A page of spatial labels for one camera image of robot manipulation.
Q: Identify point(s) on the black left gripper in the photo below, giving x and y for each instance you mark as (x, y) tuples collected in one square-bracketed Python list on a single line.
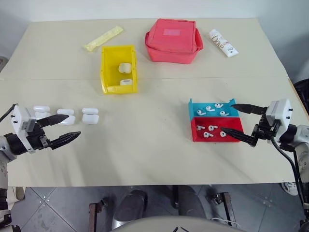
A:
[(36, 137)]

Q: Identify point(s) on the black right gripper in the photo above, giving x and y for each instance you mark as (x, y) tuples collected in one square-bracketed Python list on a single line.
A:
[(264, 129)]

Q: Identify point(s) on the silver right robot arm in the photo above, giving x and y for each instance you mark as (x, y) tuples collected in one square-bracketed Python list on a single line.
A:
[(303, 157)]

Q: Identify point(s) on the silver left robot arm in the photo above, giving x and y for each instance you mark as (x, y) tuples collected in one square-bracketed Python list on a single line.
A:
[(3, 169)]

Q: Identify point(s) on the yellow plastic bin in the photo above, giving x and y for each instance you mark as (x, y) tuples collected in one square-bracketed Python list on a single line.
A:
[(108, 70)]

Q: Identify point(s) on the red plastic tray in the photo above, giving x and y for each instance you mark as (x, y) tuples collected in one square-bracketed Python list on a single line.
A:
[(231, 124)]

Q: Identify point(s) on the white earbud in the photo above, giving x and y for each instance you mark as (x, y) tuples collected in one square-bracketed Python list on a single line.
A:
[(207, 134), (211, 127), (222, 133), (209, 108), (200, 112), (218, 105), (223, 113), (200, 127)]

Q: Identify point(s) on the teal plastic tray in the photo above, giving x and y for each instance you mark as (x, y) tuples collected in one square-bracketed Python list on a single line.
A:
[(212, 115)]

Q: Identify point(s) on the black chair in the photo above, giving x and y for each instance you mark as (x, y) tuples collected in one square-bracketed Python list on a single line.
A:
[(301, 93)]

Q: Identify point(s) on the beige object under table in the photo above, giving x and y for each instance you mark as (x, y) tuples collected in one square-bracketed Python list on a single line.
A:
[(17, 193)]

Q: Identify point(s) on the white patterned shoe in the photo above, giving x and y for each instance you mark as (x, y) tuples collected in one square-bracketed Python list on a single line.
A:
[(289, 188)]

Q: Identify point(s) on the white printed tube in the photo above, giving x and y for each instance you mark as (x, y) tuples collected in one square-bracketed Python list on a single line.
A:
[(222, 42)]

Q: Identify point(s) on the dark rounded shape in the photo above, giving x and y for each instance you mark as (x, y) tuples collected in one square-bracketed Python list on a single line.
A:
[(188, 200), (134, 205)]

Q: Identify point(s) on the long yellow packet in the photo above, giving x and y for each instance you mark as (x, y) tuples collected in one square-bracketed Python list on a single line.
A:
[(103, 39)]

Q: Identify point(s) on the red fabric bag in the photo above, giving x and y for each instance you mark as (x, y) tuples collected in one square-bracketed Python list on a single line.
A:
[(169, 48)]

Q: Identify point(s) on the light grey robot torso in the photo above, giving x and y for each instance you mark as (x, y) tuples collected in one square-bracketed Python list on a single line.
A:
[(178, 225)]

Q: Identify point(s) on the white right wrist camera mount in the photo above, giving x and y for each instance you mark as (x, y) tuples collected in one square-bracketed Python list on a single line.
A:
[(282, 110)]

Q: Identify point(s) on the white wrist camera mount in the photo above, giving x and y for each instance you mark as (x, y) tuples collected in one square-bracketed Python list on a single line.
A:
[(282, 110), (20, 116)]

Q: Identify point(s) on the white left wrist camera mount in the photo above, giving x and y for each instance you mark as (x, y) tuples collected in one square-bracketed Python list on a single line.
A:
[(20, 116)]

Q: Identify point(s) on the rusty metal bracket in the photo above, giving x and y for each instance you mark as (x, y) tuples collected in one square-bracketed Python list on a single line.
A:
[(93, 215), (228, 207)]

